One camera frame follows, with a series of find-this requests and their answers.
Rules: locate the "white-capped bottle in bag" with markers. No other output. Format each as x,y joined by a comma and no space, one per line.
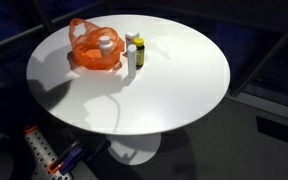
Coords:
105,45

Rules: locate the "purple and orange clamp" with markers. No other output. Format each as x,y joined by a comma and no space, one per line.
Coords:
67,160

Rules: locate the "white box with red label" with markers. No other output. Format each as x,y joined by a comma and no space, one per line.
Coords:
130,36

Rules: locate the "dark bottle with yellow cap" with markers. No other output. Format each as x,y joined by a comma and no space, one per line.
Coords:
140,49

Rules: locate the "tall white tube container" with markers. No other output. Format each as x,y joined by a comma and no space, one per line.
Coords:
131,53

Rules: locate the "white round pedestal table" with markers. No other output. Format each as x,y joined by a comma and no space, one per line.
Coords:
185,75

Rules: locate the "orange plastic bag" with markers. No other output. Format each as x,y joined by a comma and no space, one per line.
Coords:
86,47

